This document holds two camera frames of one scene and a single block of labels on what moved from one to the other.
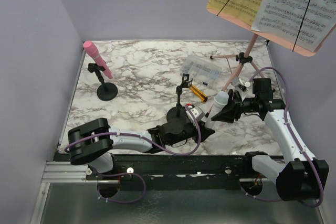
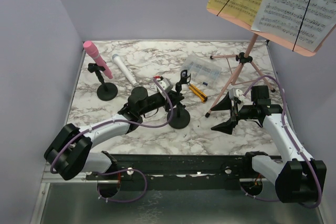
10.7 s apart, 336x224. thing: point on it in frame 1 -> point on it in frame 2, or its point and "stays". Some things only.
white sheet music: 299,8 stays
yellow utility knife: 199,93 stays
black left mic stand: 106,91 stays
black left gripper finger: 205,132 -> 176,100
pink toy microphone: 93,51 stays
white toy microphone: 221,100 -> 116,57
